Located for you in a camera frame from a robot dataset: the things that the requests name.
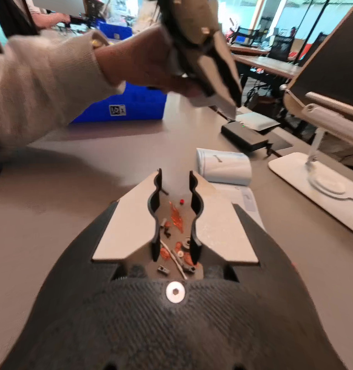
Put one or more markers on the person's left forearm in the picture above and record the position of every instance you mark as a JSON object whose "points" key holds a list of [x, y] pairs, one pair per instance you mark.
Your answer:
{"points": [[43, 86]]}

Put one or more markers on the orange round lego stud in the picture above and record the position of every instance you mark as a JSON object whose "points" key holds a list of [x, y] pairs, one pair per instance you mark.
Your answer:
{"points": [[178, 246], [165, 253], [189, 258]]}

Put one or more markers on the dark grey device box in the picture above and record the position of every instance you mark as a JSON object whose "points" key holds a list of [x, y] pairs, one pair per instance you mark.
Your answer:
{"points": [[243, 135]]}

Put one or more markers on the transparent orange lego flame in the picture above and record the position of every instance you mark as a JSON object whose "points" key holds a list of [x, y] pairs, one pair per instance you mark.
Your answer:
{"points": [[176, 218]]}

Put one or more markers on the grey lego technic bar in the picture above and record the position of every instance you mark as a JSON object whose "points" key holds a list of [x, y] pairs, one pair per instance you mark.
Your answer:
{"points": [[163, 270]]}

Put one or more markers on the blue storage bin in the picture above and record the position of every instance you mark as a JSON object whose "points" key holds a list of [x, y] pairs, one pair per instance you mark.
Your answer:
{"points": [[130, 104]]}

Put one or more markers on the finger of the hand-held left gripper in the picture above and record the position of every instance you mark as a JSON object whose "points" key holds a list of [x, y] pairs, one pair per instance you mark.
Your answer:
{"points": [[227, 60], [215, 83]]}

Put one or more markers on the white flexible lego whip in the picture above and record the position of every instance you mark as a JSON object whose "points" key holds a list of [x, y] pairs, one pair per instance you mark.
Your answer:
{"points": [[176, 261]]}

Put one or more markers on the grey lego pulley wheel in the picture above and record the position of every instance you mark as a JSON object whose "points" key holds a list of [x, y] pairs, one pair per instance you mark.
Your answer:
{"points": [[187, 242]]}

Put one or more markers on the lego instruction booklet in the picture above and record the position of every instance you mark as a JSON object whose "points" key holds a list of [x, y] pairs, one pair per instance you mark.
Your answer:
{"points": [[225, 170]]}

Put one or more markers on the person's left hand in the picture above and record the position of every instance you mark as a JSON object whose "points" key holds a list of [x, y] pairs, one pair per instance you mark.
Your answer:
{"points": [[141, 57]]}

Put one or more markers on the small blue parts bin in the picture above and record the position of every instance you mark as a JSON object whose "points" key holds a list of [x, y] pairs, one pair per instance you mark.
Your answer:
{"points": [[114, 30]]}

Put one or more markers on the black lego claw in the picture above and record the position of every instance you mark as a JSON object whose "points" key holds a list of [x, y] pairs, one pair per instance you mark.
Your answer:
{"points": [[167, 231]]}

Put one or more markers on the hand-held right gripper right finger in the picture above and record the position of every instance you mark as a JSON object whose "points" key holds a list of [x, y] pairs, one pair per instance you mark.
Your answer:
{"points": [[225, 231]]}

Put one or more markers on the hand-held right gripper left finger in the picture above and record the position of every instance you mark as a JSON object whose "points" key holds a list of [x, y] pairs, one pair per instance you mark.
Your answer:
{"points": [[127, 228]]}

